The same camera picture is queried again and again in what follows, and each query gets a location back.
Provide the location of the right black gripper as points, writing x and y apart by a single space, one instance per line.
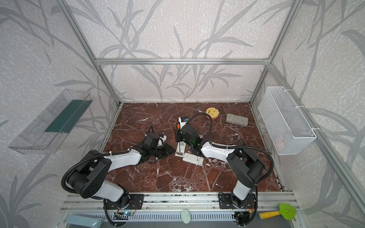
180 135

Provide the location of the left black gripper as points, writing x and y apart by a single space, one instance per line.
159 151

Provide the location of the white remote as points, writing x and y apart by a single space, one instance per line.
193 159
180 150

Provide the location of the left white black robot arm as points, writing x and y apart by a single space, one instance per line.
88 177

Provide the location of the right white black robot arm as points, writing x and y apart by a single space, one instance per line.
247 166

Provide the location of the yellow smiley sponge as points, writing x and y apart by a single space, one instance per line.
213 112

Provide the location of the clear plastic box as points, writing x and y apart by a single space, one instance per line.
238 120

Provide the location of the small circuit board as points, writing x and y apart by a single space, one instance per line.
124 214

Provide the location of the pale green oval object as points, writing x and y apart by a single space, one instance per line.
185 216

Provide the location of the light blue tray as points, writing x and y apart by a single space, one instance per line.
80 221

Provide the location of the green yellow toy spatula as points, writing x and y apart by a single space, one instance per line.
287 211

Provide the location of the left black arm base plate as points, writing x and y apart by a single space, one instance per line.
134 201

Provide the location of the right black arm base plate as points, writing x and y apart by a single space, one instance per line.
229 201

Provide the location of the white wire basket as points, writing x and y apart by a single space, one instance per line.
288 129

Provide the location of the clear plastic wall shelf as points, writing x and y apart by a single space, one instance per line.
45 134

